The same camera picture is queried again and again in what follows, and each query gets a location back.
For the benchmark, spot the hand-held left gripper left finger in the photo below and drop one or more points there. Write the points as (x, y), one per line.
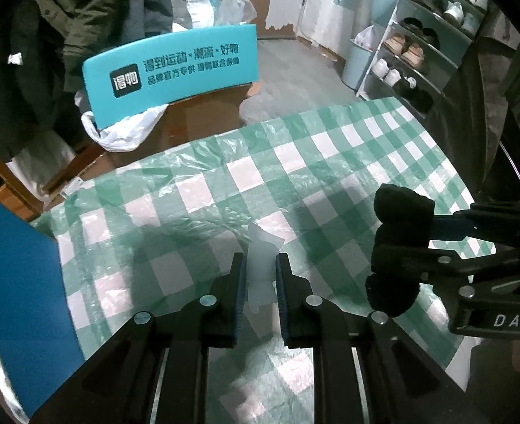
(240, 293)

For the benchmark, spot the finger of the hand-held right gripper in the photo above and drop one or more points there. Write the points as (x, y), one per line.
(436, 259)
(454, 227)

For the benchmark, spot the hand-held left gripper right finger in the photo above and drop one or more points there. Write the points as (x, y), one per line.
(282, 293)

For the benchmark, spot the blue box lid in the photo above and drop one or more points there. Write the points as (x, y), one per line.
(26, 296)

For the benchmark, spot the person's dark jacket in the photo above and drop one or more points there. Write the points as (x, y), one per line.
(485, 119)

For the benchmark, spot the green checkered tablecloth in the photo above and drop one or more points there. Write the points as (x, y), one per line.
(330, 176)

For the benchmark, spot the row of shoes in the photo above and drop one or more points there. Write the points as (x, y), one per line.
(412, 51)

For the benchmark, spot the light blue trash bin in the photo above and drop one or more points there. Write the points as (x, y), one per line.
(357, 66)

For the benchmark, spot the white plastic bag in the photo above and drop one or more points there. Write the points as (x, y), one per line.
(123, 132)

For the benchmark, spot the teal printed box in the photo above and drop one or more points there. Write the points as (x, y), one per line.
(176, 92)

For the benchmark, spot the white bin bag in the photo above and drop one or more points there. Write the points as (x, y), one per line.
(363, 35)

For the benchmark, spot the grey shoe rack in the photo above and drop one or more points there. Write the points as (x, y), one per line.
(407, 9)

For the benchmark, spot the white plastic cover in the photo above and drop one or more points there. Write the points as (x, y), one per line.
(43, 163)

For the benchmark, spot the black hanging jacket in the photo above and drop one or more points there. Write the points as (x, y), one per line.
(21, 97)

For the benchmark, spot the olive green hanging jacket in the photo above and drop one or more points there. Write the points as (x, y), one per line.
(87, 22)

